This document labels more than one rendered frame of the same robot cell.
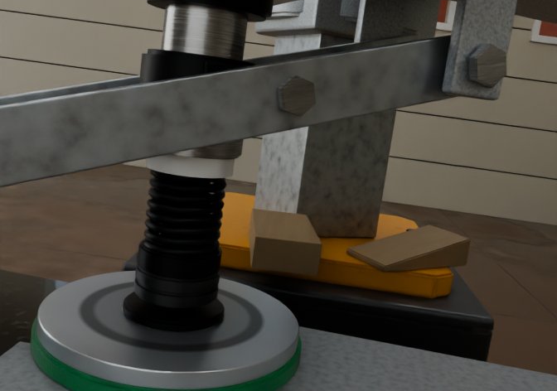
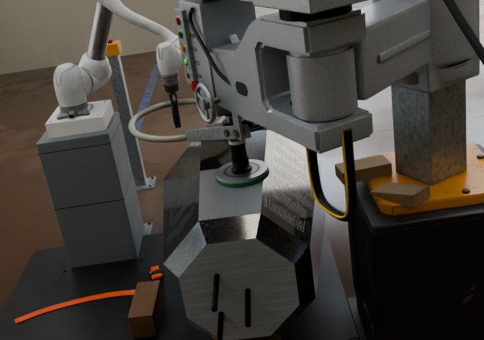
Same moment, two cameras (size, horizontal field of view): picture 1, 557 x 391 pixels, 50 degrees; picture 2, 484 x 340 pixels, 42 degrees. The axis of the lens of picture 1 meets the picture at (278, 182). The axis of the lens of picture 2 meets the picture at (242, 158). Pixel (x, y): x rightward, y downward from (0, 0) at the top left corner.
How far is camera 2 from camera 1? 2.48 m
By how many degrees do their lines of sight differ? 86
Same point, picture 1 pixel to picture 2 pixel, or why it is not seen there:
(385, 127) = (426, 129)
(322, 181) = (402, 149)
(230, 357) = (225, 177)
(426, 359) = (256, 197)
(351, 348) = (255, 190)
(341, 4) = not seen: hidden behind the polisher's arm
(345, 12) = not seen: hidden behind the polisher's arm
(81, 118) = (212, 132)
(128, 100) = (214, 130)
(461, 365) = (256, 201)
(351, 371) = (243, 191)
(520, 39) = not seen: outside the picture
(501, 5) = (235, 121)
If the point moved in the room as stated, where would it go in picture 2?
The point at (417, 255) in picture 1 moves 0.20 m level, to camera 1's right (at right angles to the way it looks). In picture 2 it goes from (384, 192) to (400, 217)
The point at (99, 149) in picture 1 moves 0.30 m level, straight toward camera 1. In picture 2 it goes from (214, 137) to (142, 156)
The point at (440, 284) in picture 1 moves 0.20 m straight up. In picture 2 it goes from (383, 208) to (380, 156)
